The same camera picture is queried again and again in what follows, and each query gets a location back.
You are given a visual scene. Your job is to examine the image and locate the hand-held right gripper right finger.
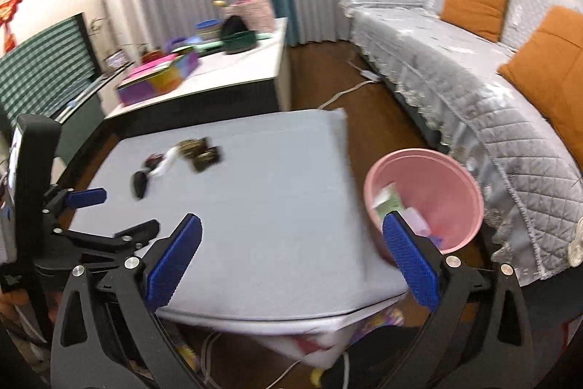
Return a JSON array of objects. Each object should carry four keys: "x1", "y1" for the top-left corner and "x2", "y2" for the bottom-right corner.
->
[{"x1": 382, "y1": 211, "x2": 536, "y2": 389}]

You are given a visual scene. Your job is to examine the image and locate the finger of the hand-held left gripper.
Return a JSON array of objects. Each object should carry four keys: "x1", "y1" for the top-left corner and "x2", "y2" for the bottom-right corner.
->
[
  {"x1": 43, "y1": 187, "x2": 108, "y2": 213},
  {"x1": 55, "y1": 219, "x2": 161, "y2": 263}
]

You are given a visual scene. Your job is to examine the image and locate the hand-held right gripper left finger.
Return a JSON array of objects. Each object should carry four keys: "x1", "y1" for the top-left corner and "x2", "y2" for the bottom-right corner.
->
[{"x1": 49, "y1": 213, "x2": 210, "y2": 389}]

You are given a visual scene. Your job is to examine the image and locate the purple foam net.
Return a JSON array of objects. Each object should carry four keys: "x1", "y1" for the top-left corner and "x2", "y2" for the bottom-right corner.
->
[{"x1": 403, "y1": 207, "x2": 442, "y2": 246}]

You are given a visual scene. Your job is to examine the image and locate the small black wrapper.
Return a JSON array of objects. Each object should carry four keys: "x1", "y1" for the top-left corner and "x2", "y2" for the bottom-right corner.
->
[{"x1": 132, "y1": 171, "x2": 149, "y2": 201}]

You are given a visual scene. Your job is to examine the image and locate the green packet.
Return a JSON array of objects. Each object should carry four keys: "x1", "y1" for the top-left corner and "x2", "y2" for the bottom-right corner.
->
[{"x1": 373, "y1": 184, "x2": 406, "y2": 219}]

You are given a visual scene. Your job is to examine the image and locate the white paper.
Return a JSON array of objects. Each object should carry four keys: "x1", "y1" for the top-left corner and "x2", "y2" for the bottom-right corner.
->
[{"x1": 150, "y1": 147, "x2": 183, "y2": 178}]

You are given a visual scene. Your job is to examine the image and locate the pink plastic bin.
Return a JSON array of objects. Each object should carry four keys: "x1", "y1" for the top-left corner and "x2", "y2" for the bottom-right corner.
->
[{"x1": 363, "y1": 148, "x2": 484, "y2": 267}]

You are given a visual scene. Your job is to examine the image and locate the television cabinet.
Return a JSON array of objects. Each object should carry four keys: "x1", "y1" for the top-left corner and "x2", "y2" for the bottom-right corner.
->
[{"x1": 57, "y1": 61, "x2": 137, "y2": 171}]

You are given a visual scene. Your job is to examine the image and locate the green checked cloth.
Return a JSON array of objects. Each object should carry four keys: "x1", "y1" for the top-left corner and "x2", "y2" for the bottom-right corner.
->
[{"x1": 0, "y1": 16, "x2": 94, "y2": 130}]

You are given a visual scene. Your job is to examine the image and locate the grey table mat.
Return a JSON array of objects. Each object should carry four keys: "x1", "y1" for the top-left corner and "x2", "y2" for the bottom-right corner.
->
[{"x1": 68, "y1": 109, "x2": 411, "y2": 323}]

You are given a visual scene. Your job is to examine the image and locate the black television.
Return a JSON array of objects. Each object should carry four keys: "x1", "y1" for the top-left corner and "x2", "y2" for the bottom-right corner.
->
[{"x1": 75, "y1": 12, "x2": 103, "y2": 82}]

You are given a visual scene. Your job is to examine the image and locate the colourful box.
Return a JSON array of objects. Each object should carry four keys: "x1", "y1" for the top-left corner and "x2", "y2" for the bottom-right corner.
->
[{"x1": 116, "y1": 52, "x2": 201, "y2": 106}]

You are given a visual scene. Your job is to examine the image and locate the white coffee table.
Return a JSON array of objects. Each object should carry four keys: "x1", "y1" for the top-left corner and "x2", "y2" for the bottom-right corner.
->
[{"x1": 104, "y1": 17, "x2": 292, "y2": 130}]

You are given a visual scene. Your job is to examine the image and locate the grey quilted sofa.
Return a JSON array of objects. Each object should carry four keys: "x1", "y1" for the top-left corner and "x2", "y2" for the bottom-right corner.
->
[{"x1": 341, "y1": 0, "x2": 583, "y2": 287}]

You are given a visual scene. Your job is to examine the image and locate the stack of coloured bowls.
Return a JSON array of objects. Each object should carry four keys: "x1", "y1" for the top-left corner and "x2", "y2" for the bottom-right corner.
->
[{"x1": 195, "y1": 19, "x2": 224, "y2": 41}]

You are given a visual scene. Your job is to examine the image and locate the dark green bowl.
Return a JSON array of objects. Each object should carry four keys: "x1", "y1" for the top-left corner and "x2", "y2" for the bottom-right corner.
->
[{"x1": 222, "y1": 30, "x2": 258, "y2": 55}]

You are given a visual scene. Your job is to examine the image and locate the orange cushion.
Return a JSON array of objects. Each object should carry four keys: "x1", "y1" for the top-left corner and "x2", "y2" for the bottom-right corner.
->
[
  {"x1": 439, "y1": 0, "x2": 510, "y2": 43},
  {"x1": 497, "y1": 5, "x2": 583, "y2": 171}
]

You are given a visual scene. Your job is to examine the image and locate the pink bag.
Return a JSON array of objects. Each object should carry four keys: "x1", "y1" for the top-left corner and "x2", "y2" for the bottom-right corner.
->
[{"x1": 223, "y1": 0, "x2": 275, "y2": 33}]

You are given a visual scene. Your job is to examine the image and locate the white cable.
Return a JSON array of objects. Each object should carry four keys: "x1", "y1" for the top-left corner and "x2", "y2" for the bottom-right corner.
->
[{"x1": 200, "y1": 332, "x2": 347, "y2": 389}]

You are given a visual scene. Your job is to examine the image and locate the red wall decoration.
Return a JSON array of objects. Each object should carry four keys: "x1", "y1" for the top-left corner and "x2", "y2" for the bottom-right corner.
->
[{"x1": 0, "y1": 0, "x2": 34, "y2": 55}]

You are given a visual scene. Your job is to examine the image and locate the power strip cable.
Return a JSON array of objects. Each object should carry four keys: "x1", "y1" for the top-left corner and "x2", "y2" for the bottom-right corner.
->
[{"x1": 316, "y1": 80, "x2": 374, "y2": 111}]

